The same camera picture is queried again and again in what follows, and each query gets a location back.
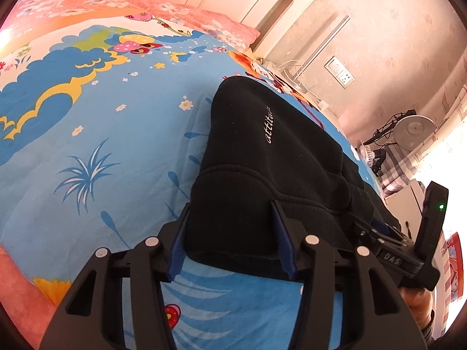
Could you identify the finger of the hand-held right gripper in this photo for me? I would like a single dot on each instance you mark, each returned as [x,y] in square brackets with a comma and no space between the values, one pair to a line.
[359,231]
[386,229]

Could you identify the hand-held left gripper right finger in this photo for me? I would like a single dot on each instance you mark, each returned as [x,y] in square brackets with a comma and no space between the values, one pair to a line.
[284,242]

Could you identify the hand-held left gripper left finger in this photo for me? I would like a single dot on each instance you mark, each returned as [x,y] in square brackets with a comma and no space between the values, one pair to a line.
[178,249]

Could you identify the black pants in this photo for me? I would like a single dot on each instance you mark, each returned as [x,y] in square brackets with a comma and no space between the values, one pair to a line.
[273,153]

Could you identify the person's right hand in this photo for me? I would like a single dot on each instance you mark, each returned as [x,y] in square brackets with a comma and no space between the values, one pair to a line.
[414,306]

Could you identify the white cabinet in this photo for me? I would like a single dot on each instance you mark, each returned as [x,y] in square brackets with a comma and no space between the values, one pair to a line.
[405,200]

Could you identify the red printed poster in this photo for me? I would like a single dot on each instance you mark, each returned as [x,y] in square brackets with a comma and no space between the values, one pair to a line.
[451,262]

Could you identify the plaid cloth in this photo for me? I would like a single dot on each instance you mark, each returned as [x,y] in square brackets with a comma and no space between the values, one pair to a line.
[399,167]

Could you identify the floral curtain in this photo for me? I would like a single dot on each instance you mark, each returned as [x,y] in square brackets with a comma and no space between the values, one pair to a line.
[448,116]

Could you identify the blue cartoon printed blanket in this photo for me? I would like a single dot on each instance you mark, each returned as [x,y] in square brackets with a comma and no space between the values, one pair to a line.
[109,116]

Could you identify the pink floral bedsheet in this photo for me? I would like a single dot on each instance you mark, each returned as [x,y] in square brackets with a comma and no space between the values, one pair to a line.
[109,2]

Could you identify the white wall socket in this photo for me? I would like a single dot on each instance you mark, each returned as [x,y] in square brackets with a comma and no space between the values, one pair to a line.
[346,78]

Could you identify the white wall switch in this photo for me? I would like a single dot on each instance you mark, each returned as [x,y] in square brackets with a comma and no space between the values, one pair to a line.
[334,65]

